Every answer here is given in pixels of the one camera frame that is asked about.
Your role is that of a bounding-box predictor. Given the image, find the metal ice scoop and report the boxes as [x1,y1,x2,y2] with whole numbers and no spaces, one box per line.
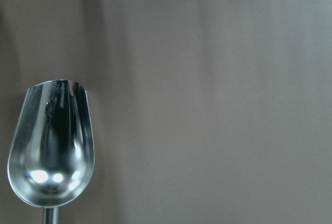
[7,80,95,223]

